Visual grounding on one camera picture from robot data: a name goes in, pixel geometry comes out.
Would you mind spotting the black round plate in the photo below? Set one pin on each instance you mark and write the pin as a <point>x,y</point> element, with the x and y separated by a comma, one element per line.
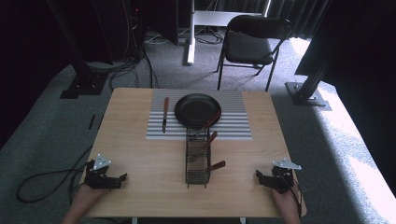
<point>196,109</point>

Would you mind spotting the grey striped placemat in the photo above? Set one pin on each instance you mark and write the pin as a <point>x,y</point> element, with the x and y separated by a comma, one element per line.
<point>230,124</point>

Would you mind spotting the white desk frame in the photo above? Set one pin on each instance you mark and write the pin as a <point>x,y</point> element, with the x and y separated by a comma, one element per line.
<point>190,40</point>

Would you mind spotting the black strip on floor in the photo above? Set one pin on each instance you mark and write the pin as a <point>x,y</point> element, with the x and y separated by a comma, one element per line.
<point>91,122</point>

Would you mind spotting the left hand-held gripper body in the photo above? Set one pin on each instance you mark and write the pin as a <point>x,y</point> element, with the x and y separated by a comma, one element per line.
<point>97,179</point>

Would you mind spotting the black metal stand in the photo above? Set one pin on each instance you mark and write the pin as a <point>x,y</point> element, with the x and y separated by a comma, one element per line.
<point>306,93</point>
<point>82,77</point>

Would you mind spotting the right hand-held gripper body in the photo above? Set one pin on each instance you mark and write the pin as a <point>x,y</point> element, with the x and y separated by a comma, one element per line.
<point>283,179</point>

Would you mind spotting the black folding chair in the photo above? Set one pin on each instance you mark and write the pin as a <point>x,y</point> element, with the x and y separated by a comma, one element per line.
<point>249,46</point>

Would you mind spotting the person's right hand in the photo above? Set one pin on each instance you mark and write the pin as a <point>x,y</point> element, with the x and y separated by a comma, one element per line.
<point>285,205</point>

